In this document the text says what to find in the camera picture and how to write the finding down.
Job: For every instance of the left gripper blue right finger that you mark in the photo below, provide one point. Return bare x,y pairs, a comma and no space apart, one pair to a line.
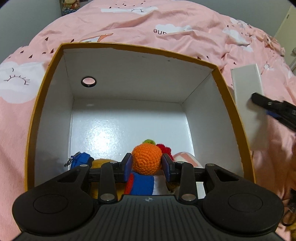
169,169

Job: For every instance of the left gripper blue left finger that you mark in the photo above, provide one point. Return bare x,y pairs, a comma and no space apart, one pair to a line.
126,167

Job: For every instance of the brown bear plush blue outfit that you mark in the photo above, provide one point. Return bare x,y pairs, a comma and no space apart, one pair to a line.
136,185

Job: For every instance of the orange and red crochet fruit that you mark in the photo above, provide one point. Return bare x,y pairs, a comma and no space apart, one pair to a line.
146,157

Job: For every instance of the white cat plush striped cup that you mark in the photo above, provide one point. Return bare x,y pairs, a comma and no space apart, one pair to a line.
187,157

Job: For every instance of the long white cardboard box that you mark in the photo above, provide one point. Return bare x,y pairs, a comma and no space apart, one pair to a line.
247,81

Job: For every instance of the orange rimmed white storage box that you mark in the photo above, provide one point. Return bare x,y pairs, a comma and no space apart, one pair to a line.
104,99

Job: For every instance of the pink cloud print duvet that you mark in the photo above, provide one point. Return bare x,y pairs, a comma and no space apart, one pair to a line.
192,29

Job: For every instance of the hanging plush toy organizer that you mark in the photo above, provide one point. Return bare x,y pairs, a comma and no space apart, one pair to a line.
69,6

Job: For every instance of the white door with black handle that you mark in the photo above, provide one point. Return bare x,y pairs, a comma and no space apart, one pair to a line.
286,35

